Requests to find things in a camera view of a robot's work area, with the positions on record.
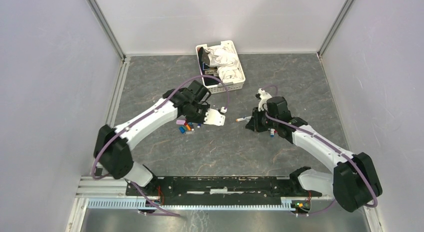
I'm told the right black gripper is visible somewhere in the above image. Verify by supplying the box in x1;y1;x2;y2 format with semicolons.
246;106;278;133

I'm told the orange capped white marker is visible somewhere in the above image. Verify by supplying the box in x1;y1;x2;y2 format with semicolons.
236;116;252;122

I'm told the pink pen cap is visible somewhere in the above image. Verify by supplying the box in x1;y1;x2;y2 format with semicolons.
176;120;186;125

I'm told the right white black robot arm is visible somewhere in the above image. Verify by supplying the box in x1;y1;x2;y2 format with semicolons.
246;89;383;212

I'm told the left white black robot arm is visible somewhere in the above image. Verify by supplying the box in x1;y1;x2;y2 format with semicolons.
93;81;211;196

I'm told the black board in basket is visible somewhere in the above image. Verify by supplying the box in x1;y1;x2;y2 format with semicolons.
196;47;220;86

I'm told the white plastic basket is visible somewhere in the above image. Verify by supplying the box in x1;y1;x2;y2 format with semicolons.
195;40;246;93

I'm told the crumpled white cloth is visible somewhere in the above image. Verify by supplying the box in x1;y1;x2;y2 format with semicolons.
204;44;244;83

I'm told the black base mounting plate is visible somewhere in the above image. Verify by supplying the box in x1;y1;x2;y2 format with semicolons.
125;176;322;205

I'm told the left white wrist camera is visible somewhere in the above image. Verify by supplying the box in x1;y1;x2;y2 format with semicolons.
203;107;227;126

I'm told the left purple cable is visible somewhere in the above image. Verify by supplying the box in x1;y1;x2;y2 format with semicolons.
90;75;231;218

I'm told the grey slotted cable duct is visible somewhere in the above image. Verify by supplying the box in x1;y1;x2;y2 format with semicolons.
86;198;296;211

